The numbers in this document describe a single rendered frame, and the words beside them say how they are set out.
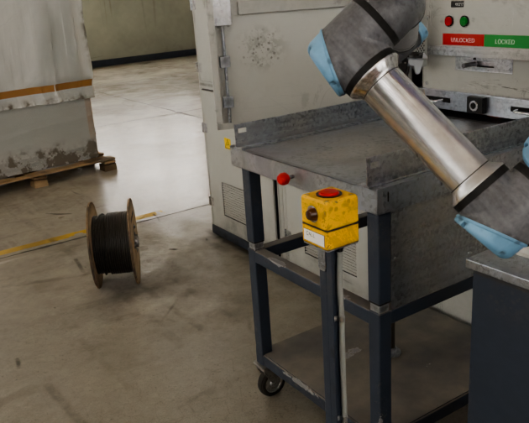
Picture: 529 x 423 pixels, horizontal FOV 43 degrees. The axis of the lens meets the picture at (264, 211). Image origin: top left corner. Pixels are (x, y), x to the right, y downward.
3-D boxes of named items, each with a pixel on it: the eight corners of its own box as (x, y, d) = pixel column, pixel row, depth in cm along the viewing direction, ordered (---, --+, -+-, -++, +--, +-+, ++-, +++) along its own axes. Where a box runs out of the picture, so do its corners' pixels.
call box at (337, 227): (327, 253, 126) (325, 202, 122) (301, 242, 132) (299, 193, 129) (359, 242, 130) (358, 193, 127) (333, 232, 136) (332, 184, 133)
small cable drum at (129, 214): (142, 297, 297) (130, 213, 284) (92, 304, 295) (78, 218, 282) (144, 263, 335) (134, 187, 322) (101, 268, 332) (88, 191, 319)
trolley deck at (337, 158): (377, 216, 147) (377, 190, 145) (231, 164, 196) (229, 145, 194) (562, 157, 181) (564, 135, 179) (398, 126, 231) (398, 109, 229)
